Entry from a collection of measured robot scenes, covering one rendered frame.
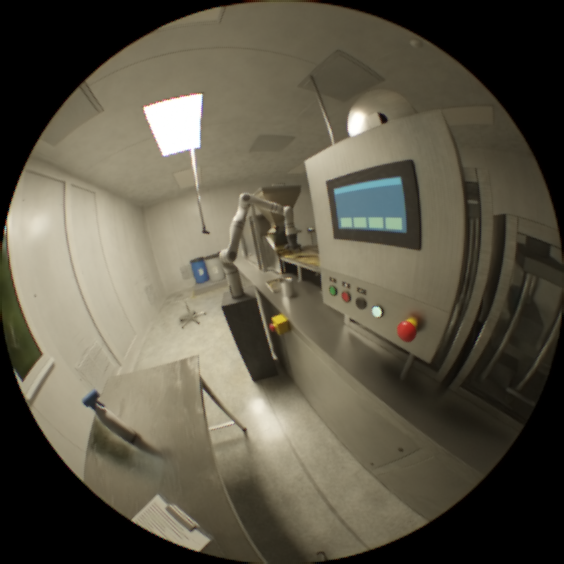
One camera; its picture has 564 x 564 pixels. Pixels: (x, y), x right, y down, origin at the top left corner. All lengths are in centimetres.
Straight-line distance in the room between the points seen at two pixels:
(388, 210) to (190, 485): 81
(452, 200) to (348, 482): 127
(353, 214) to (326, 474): 127
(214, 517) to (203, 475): 15
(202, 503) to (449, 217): 79
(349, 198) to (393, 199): 10
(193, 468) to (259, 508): 73
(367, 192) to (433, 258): 15
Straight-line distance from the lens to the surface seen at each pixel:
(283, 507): 127
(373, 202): 31
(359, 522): 131
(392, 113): 65
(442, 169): 27
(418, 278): 29
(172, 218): 506
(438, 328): 31
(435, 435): 53
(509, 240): 42
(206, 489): 62
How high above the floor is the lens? 124
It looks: 21 degrees down
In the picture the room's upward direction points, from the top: 10 degrees counter-clockwise
